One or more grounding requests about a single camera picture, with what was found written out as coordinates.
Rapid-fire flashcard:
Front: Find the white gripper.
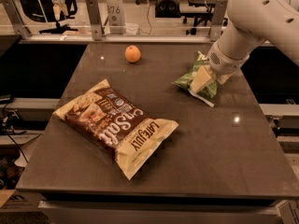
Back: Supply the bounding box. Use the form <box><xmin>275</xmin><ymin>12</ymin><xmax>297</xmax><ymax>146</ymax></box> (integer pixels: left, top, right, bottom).
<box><xmin>190</xmin><ymin>42</ymin><xmax>249</xmax><ymax>93</ymax></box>

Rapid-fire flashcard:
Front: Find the green jalapeno chip bag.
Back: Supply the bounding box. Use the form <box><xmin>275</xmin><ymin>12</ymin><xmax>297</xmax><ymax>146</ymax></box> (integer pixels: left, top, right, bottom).
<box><xmin>173</xmin><ymin>51</ymin><xmax>218</xmax><ymax>107</ymax></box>

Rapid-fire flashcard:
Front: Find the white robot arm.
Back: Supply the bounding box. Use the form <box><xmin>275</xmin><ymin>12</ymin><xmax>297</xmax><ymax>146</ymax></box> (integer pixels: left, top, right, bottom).
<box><xmin>190</xmin><ymin>0</ymin><xmax>299</xmax><ymax>93</ymax></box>

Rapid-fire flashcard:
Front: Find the brown Late July chip bag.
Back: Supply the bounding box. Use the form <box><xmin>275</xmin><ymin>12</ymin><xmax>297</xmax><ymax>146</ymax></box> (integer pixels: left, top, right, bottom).
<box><xmin>54</xmin><ymin>80</ymin><xmax>178</xmax><ymax>178</ymax></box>

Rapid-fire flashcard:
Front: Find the black desk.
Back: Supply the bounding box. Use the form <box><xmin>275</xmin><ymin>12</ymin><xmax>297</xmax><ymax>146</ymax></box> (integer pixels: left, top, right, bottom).
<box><xmin>180</xmin><ymin>0</ymin><xmax>228</xmax><ymax>35</ymax></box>

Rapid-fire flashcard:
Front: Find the orange fruit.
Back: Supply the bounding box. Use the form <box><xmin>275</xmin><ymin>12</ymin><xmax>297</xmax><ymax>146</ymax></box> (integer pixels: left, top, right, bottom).
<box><xmin>125</xmin><ymin>46</ymin><xmax>141</xmax><ymax>63</ymax></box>

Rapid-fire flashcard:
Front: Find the white numbered pole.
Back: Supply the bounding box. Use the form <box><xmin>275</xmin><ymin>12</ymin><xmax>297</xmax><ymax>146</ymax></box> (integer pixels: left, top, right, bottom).
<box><xmin>106</xmin><ymin>0</ymin><xmax>126</xmax><ymax>35</ymax></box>

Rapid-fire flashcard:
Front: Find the right metal bracket post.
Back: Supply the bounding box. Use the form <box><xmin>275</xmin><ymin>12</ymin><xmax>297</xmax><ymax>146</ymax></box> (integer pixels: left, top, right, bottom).
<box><xmin>209</xmin><ymin>0</ymin><xmax>228</xmax><ymax>42</ymax></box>

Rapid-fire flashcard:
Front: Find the metal bracket post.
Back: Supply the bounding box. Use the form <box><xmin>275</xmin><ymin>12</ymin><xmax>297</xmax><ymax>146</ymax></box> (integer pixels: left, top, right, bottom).
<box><xmin>209</xmin><ymin>0</ymin><xmax>228</xmax><ymax>42</ymax></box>
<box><xmin>86</xmin><ymin>0</ymin><xmax>104</xmax><ymax>41</ymax></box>
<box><xmin>0</xmin><ymin>0</ymin><xmax>31</xmax><ymax>39</ymax></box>

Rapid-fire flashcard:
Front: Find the middle metal bracket post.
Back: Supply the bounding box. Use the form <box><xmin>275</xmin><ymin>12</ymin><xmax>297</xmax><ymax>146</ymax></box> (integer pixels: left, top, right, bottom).
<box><xmin>86</xmin><ymin>0</ymin><xmax>104</xmax><ymax>41</ymax></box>

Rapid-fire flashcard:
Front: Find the metal guard rail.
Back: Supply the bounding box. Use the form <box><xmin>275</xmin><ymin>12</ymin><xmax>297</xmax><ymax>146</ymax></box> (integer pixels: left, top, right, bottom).
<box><xmin>21</xmin><ymin>35</ymin><xmax>211</xmax><ymax>45</ymax></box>

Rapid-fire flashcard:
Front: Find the left metal bracket post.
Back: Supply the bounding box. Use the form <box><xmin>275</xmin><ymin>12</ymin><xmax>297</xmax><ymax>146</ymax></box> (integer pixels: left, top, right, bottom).
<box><xmin>0</xmin><ymin>0</ymin><xmax>31</xmax><ymax>39</ymax></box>

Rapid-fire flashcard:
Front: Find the black cable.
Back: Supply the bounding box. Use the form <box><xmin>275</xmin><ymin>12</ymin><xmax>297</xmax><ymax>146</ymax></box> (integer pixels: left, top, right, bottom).
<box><xmin>1</xmin><ymin>101</ymin><xmax>30</xmax><ymax>165</ymax></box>

